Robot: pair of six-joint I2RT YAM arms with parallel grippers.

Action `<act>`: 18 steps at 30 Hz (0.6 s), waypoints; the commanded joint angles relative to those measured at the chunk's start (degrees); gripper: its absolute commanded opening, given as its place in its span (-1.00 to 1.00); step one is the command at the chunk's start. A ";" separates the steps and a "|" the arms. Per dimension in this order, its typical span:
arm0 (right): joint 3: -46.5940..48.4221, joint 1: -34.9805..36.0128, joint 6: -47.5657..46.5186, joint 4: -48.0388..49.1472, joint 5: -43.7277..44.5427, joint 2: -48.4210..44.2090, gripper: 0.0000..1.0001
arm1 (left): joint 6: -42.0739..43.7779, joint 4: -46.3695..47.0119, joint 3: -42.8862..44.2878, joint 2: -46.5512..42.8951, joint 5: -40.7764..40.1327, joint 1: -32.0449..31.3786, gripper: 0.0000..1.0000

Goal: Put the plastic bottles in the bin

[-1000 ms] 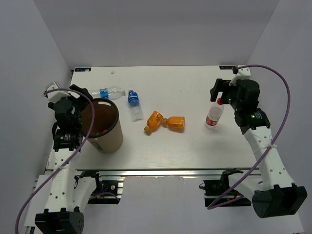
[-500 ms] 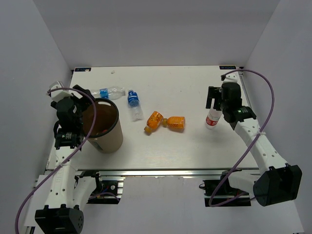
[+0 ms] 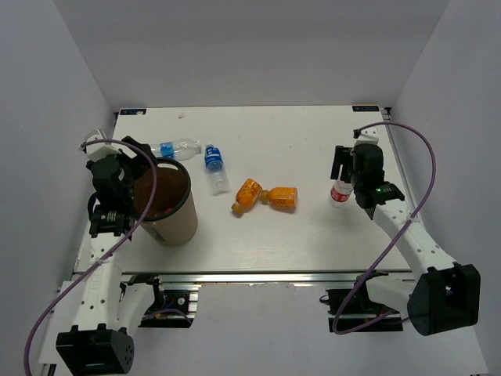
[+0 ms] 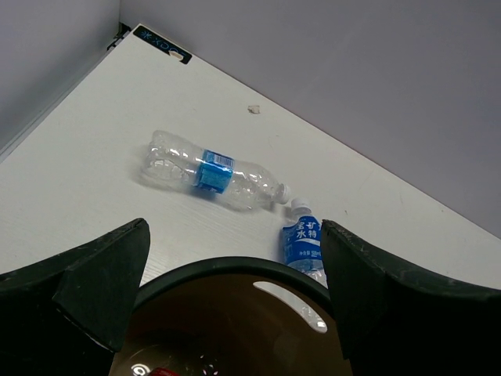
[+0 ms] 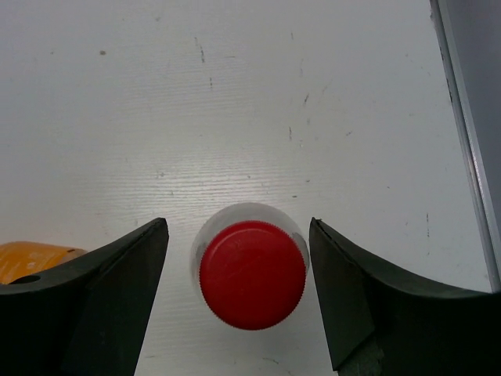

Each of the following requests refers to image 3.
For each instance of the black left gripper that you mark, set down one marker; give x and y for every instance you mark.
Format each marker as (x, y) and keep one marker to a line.
(142, 145)

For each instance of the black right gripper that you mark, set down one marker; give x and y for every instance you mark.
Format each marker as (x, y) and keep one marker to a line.
(343, 157)

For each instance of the clear bottle red label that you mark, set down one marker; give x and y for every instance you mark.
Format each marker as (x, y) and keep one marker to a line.
(340, 193)

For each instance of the clear bottle blue label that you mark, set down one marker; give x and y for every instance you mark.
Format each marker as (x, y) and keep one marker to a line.
(179, 150)

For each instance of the blue label sports bottle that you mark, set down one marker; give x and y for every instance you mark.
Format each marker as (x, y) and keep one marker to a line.
(215, 168)

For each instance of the orange juice bottle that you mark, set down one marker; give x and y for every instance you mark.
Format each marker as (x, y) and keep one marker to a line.
(246, 197)
(281, 198)

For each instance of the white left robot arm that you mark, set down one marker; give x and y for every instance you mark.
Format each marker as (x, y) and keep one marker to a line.
(100, 340)

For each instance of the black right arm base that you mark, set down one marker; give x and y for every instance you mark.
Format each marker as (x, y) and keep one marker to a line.
(359, 310)

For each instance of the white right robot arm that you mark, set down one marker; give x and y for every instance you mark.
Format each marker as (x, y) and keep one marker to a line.
(445, 294)

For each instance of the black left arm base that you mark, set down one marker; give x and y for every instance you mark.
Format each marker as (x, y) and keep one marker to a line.
(174, 305)

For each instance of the brown cylindrical bin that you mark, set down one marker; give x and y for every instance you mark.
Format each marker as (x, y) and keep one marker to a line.
(171, 219)

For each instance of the blue left corner sticker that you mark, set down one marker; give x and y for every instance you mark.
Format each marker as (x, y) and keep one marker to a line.
(132, 112)

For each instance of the blue corner sticker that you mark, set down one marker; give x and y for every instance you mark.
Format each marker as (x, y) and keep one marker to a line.
(365, 108)
(132, 112)

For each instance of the blue right corner sticker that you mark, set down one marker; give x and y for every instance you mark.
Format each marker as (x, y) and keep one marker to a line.
(365, 108)

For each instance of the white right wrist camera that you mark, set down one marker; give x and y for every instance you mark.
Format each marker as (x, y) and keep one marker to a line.
(366, 136)

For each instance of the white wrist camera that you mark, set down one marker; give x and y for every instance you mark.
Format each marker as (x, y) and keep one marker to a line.
(366, 136)
(98, 151)

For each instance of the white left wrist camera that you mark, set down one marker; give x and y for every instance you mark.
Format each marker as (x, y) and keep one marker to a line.
(98, 151)

